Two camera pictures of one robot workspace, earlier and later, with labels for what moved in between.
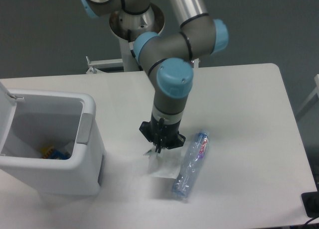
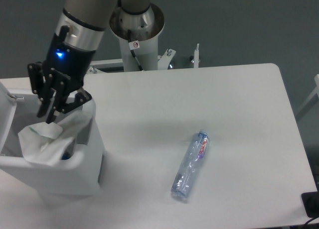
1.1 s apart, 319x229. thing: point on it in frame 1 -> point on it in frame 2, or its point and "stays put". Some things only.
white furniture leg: (313, 99) stays put
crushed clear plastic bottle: (191, 165) stays put
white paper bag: (166, 164) -> (44, 143)
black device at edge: (310, 200) stays put
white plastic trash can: (54, 145) stays put
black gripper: (162, 134) -> (68, 64)
